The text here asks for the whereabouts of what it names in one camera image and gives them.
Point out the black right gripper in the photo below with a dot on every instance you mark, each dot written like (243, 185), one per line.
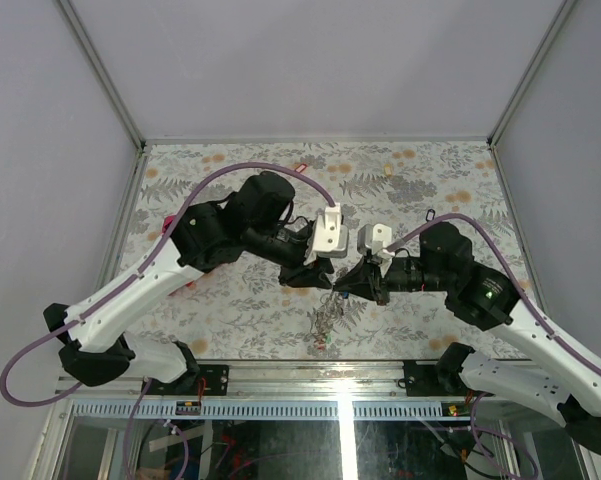
(365, 281)

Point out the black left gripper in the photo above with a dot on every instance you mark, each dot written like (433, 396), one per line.
(308, 275)

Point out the large metal keyring with keys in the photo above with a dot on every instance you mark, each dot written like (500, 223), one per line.
(322, 320)

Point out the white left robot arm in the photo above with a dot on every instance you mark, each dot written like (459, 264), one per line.
(97, 347)

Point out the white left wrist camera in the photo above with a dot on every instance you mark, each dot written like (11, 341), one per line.
(329, 238)

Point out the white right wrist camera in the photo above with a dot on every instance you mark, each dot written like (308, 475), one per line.
(374, 240)

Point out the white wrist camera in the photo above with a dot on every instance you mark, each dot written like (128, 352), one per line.
(329, 238)
(374, 240)

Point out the aluminium front rail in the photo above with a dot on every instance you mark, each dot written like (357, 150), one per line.
(289, 390)

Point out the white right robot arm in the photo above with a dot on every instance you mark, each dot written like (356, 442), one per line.
(436, 257)

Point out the crumpled pink cloth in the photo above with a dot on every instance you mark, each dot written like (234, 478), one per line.
(167, 227)

